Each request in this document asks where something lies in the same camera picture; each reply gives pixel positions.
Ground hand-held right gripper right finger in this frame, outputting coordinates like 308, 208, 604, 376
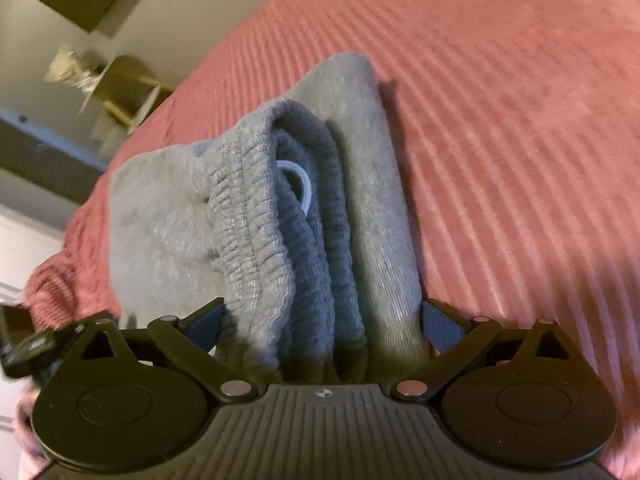
391, 299, 577, 404

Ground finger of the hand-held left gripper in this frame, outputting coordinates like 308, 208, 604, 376
0, 323, 87, 379

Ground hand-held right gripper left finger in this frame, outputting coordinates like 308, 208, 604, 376
70, 297, 261, 403

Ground grey pants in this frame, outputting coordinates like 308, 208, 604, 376
107, 52, 433, 386

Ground dark wooden furniture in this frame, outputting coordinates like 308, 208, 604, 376
0, 112, 108, 207

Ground pink ribbed blanket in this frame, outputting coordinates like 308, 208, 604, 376
22, 0, 640, 480

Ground wooden side table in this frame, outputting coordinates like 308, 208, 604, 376
92, 55, 173, 133

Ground crumpled plastic wrap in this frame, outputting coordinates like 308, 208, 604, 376
44, 44, 107, 97

